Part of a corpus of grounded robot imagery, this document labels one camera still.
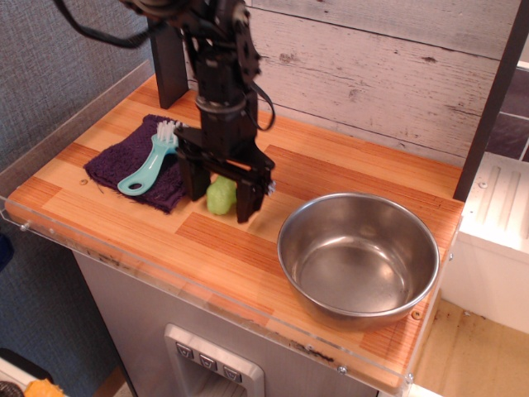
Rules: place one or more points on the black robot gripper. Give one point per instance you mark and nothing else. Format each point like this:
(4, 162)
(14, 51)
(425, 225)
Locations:
(225, 145)

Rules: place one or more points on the green toy broccoli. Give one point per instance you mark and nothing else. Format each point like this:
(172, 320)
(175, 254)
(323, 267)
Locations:
(221, 195)

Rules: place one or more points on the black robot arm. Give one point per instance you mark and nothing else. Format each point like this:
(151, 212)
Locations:
(225, 64)

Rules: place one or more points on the stainless steel pot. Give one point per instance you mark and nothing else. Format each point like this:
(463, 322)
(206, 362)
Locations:
(357, 261)

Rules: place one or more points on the teal scrub brush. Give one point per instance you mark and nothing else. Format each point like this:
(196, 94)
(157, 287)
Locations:
(164, 142)

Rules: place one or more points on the purple folded towel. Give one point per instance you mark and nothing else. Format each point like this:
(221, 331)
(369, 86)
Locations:
(122, 159)

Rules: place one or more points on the grey toy fridge cabinet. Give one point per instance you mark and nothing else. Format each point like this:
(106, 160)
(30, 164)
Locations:
(136, 313)

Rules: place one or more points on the silver dispenser button panel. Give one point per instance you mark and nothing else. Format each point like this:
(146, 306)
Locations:
(202, 368)

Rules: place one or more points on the clear acrylic edge guard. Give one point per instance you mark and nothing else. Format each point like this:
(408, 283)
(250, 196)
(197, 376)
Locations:
(225, 268)

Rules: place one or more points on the yellow object bottom left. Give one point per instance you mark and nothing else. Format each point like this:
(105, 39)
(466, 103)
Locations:
(43, 388)

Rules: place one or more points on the dark left support post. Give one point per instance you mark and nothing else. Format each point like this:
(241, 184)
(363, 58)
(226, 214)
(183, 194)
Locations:
(170, 66)

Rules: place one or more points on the dark support post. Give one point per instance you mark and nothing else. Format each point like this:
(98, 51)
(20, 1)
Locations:
(507, 66)
(170, 66)

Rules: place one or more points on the dark right support post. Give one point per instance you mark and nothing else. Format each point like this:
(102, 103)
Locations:
(507, 66)

